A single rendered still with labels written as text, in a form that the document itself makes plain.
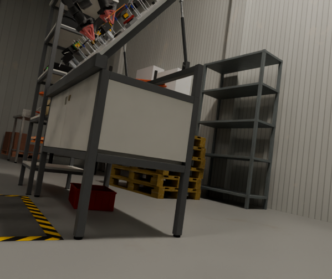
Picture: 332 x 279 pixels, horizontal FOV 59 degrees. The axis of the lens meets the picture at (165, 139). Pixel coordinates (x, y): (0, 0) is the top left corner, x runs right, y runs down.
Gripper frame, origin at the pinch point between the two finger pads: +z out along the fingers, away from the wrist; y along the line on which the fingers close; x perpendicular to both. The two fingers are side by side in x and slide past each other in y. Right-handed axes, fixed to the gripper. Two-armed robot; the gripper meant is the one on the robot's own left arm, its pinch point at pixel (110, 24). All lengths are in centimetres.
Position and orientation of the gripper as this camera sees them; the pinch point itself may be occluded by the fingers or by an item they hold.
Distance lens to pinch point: 187.3
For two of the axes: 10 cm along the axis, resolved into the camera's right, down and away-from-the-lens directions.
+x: -6.8, 3.2, -6.6
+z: 3.1, 9.4, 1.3
